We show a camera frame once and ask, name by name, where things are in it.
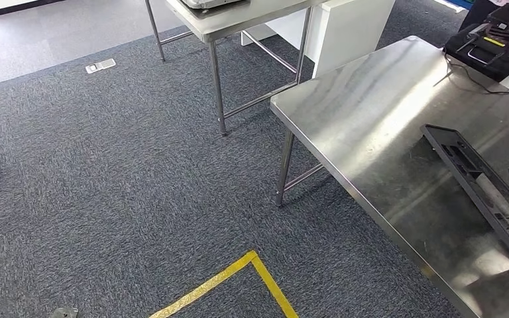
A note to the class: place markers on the black plastic panel part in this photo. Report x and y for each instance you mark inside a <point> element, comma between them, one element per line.
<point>469,189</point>

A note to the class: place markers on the stainless steel workbench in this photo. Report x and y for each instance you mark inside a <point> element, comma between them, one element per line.
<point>368,109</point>

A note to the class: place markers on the yellow floor tape square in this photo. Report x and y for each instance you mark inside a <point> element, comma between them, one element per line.
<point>219,276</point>

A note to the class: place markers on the stainless steel table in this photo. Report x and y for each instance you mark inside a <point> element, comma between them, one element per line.
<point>237,19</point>

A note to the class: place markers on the grey sheet metal panel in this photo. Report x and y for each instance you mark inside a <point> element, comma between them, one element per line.
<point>210,3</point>

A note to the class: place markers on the long silver floor socket plate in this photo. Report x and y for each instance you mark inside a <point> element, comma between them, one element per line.
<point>101,65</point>

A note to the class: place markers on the black electronic device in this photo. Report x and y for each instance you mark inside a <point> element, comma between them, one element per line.
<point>487,48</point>

